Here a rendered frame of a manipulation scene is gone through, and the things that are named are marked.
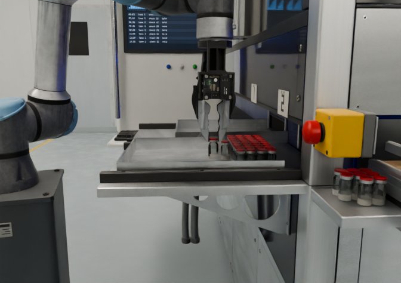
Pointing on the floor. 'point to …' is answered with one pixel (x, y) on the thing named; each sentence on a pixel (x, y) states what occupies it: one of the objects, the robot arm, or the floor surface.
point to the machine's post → (340, 78)
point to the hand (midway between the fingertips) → (213, 135)
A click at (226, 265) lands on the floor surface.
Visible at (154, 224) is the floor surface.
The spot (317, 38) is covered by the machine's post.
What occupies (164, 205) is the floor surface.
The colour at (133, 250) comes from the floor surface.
